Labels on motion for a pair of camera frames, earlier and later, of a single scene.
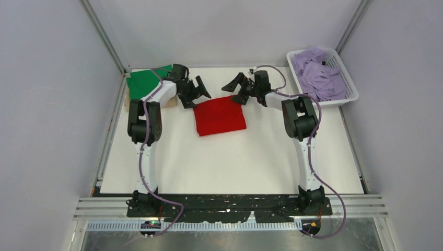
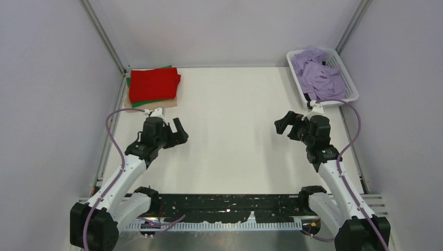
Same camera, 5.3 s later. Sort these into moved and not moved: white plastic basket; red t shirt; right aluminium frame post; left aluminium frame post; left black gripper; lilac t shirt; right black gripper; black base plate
Moved: left black gripper; right black gripper; red t shirt
Not moved: lilac t shirt; right aluminium frame post; black base plate; white plastic basket; left aluminium frame post
